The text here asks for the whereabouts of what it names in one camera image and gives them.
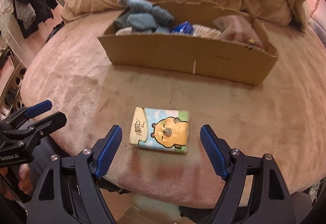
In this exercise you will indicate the blue-grey sock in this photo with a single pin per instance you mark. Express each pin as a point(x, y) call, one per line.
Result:
point(144, 17)

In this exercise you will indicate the cotton swab bag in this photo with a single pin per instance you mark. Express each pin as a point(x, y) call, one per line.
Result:
point(205, 32)

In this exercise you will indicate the brown cardboard box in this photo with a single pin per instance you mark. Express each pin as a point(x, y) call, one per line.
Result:
point(230, 60)

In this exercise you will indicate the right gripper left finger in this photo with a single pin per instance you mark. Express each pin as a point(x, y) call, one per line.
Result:
point(68, 190)

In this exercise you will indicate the left hand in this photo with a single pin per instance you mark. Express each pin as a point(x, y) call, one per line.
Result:
point(24, 184)

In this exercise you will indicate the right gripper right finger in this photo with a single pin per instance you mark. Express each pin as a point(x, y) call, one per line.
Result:
point(254, 190)

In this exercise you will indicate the white sock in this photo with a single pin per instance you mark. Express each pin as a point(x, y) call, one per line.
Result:
point(124, 31)

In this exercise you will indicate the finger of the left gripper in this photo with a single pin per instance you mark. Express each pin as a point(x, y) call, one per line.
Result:
point(36, 131)
point(20, 117)

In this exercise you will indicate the blue tissue pack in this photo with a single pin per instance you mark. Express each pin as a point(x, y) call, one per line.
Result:
point(183, 28)

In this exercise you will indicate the clear plastic snack bag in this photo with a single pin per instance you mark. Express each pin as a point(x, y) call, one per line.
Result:
point(236, 28)

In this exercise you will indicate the purple pillow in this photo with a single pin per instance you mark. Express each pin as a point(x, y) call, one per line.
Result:
point(319, 30)

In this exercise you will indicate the bear cartoon tissue pack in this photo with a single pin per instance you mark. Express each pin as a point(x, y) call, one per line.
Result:
point(159, 129)

